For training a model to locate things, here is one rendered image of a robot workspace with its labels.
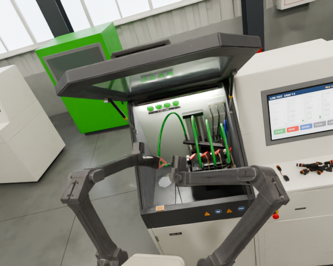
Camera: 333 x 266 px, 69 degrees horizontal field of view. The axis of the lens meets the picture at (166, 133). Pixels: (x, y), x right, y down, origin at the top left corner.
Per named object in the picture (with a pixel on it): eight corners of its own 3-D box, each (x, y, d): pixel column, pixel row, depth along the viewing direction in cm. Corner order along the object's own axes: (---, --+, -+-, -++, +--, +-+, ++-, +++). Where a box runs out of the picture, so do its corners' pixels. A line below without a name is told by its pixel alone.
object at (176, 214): (153, 228, 158) (146, 214, 149) (153, 222, 161) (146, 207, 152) (250, 216, 148) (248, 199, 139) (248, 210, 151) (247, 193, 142)
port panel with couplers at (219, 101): (211, 138, 177) (205, 101, 160) (211, 135, 180) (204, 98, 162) (229, 134, 175) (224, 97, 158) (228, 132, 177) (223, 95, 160)
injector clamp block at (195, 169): (189, 193, 168) (184, 178, 160) (188, 182, 177) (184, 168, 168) (238, 186, 163) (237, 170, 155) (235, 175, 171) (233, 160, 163)
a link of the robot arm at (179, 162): (179, 182, 103) (195, 183, 107) (182, 155, 104) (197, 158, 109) (164, 179, 113) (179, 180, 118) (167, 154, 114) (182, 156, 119)
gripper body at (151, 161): (149, 155, 140) (139, 154, 135) (160, 157, 132) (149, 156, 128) (147, 166, 140) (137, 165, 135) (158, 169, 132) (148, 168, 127)
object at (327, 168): (302, 179, 137) (302, 172, 134) (294, 167, 146) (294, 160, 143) (345, 173, 134) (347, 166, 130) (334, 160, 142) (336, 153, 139)
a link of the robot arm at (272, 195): (282, 192, 64) (302, 193, 69) (249, 160, 74) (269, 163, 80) (203, 288, 81) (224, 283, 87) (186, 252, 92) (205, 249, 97)
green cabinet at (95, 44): (82, 138, 441) (34, 50, 351) (94, 114, 507) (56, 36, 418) (137, 127, 424) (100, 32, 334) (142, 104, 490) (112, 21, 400)
